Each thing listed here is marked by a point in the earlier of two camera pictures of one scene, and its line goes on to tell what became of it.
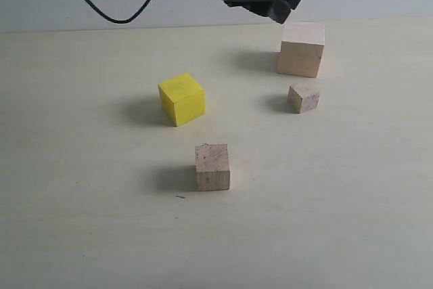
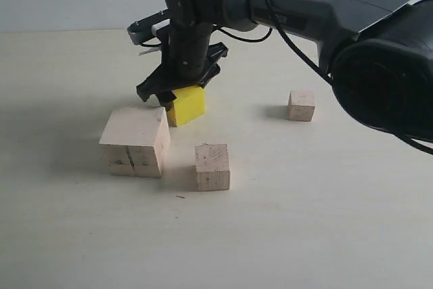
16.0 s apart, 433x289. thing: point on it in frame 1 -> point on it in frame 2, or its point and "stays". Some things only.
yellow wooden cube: [182, 99] stays
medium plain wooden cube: [212, 168] stays
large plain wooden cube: [302, 49] -> [137, 140]
